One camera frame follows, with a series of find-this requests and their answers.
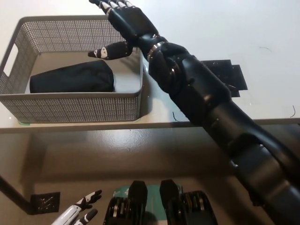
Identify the black fabric pencil case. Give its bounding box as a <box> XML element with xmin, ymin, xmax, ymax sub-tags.
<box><xmin>30</xmin><ymin>60</ymin><xmax>115</xmax><ymax>94</ymax></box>

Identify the black tape patch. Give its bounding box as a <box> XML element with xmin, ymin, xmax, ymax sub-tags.
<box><xmin>200</xmin><ymin>60</ymin><xmax>248</xmax><ymax>98</ymax></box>

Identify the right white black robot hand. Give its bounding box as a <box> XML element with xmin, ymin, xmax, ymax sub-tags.
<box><xmin>88</xmin><ymin>0</ymin><xmax>166</xmax><ymax>61</ymax></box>

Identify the black ribbed robot body block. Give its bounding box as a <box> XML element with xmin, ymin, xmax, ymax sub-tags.
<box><xmin>104</xmin><ymin>180</ymin><xmax>150</xmax><ymax>225</ymax></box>
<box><xmin>160</xmin><ymin>179</ymin><xmax>218</xmax><ymax>225</ymax></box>

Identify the black metal table leg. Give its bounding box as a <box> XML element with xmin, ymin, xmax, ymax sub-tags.
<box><xmin>0</xmin><ymin>174</ymin><xmax>33</xmax><ymax>209</ymax></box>

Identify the grey perforated plastic basket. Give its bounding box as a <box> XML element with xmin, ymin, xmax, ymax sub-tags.
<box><xmin>0</xmin><ymin>15</ymin><xmax>144</xmax><ymax>124</ymax></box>

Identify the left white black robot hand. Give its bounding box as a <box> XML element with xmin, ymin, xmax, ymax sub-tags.
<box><xmin>50</xmin><ymin>189</ymin><xmax>103</xmax><ymax>225</ymax></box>

